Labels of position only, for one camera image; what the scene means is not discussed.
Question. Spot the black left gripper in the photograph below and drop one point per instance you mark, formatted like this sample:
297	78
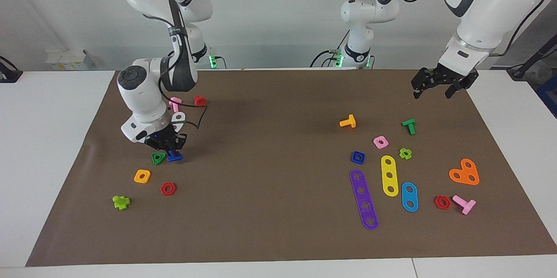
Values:
441	77

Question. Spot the blue triangle-head screw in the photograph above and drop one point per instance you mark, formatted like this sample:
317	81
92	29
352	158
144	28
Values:
175	158

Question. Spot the orange heart three-hole plate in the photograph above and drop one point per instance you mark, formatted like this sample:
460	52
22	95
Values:
464	172

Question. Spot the large pink plastic screw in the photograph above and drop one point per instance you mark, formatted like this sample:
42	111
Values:
468	205

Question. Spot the red hexagon nut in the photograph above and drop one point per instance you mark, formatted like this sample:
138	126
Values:
437	202
173	188

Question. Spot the blue crate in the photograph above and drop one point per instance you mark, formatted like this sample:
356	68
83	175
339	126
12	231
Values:
549	95

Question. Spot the orange plastic screw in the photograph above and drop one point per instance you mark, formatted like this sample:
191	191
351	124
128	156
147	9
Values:
350	121

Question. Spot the white cardboard box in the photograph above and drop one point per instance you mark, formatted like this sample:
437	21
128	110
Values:
65	58

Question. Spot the black stand pole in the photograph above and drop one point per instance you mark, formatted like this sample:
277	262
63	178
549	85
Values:
520	71

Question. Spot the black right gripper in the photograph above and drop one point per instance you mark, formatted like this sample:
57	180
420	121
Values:
165	139

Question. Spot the small pink plastic screw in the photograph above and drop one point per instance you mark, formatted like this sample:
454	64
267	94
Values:
176	100

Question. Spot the white curved five-hole plate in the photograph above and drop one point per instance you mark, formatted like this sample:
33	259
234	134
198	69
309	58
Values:
181	115

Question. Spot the purple four-hole plate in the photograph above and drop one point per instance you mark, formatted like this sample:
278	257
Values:
364	198

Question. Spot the brown table mat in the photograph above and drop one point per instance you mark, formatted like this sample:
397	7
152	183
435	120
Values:
278	226

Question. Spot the lime cross nut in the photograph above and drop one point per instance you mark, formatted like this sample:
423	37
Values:
401	152

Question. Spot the blue square nut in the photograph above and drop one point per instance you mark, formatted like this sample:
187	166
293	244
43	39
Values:
353	158

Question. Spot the green plastic screw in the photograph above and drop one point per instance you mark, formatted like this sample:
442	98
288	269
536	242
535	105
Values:
410	125

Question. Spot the black clamp device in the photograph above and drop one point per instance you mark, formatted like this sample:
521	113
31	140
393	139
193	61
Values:
8	75

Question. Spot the yellow three-hole plate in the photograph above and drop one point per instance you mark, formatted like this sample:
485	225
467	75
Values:
389	168

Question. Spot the blue two-hole plate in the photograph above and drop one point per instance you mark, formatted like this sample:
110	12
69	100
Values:
409	197

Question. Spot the orange square nut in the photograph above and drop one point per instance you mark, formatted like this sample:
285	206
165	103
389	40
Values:
137	177

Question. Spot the red plastic screw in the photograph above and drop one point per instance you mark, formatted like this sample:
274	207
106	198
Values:
200	100

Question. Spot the lime cross-head screw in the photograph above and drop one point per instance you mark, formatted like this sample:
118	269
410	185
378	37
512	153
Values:
121	202

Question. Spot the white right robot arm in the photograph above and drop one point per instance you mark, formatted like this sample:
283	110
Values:
139	91

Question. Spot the green triangle nut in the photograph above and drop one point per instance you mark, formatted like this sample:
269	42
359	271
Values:
161	156

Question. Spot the pink square nut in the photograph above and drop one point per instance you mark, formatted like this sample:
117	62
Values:
376	142

